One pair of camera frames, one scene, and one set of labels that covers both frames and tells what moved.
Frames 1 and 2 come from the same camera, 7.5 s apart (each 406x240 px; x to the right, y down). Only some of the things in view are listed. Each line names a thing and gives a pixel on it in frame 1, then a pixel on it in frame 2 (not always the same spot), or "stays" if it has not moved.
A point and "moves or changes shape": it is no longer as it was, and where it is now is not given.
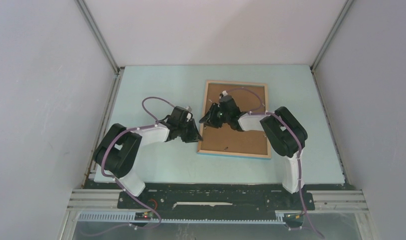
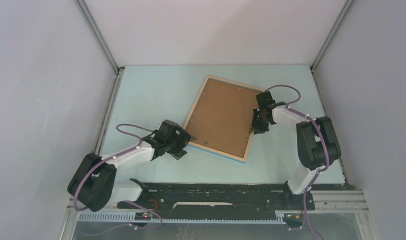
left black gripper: (195, 135) to (183, 138)
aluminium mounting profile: (321, 201) stays
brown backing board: (249, 98) moves or changes shape
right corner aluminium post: (346, 6) stays
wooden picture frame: (243, 154) moves or changes shape
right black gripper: (209, 119) to (255, 127)
